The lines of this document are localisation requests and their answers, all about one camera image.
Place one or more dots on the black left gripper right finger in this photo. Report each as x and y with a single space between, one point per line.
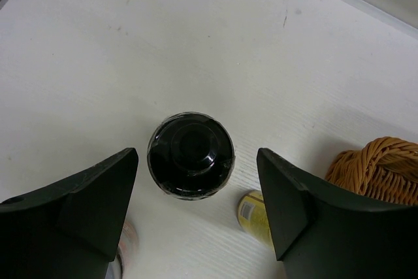
322 231

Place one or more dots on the black stopper white bottle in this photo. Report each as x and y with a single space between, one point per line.
190 156

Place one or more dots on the brown wicker divided tray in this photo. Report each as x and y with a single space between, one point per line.
385 169

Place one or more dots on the yellow label brown bottle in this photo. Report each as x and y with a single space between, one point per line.
252 217

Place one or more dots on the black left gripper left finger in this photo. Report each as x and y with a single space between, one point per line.
70 228

